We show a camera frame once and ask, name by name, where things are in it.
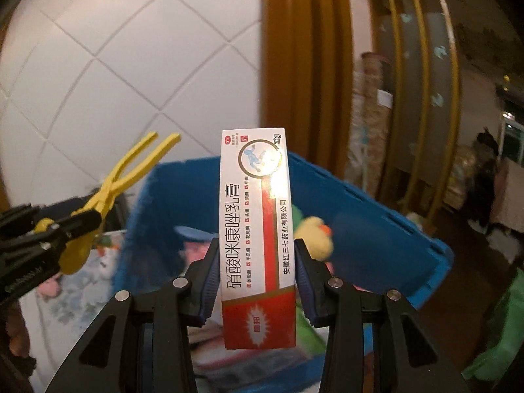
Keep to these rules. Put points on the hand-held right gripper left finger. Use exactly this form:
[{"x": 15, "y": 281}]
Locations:
[{"x": 206, "y": 290}]

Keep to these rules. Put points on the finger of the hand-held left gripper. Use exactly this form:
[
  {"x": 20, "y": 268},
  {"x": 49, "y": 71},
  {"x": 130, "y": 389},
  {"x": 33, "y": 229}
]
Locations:
[
  {"x": 37, "y": 266},
  {"x": 77, "y": 223}
]

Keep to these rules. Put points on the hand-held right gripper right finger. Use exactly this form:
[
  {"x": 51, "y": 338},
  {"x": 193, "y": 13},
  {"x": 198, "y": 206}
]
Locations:
[{"x": 307, "y": 290}]

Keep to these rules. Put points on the yellow duck plush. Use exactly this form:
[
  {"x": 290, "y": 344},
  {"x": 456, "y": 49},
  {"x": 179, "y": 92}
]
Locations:
[{"x": 315, "y": 237}]

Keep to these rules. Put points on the yellow plastic tongs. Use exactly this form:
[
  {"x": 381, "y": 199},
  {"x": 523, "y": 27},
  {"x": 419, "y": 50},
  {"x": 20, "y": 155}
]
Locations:
[{"x": 123, "y": 172}]

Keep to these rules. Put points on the red white ointment box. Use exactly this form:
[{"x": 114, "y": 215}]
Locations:
[{"x": 258, "y": 233}]

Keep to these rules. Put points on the blue plastic crate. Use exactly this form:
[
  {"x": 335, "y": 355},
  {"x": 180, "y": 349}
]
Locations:
[{"x": 368, "y": 221}]

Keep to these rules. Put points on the person's left hand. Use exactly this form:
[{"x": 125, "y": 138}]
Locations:
[{"x": 19, "y": 331}]

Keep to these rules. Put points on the patterned paper roll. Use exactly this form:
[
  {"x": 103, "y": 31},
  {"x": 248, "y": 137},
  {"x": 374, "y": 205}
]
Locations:
[{"x": 370, "y": 131}]

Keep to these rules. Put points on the green plastic bag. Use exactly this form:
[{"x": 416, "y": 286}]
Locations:
[{"x": 503, "y": 327}]

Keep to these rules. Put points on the pink cloth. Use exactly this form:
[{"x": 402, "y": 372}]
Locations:
[{"x": 509, "y": 196}]

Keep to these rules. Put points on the wooden slatted glass partition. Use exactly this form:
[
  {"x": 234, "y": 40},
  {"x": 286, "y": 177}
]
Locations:
[{"x": 421, "y": 90}]

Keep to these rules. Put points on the wooden door frame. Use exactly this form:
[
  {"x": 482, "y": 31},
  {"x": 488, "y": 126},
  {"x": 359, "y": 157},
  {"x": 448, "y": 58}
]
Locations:
[{"x": 307, "y": 69}]

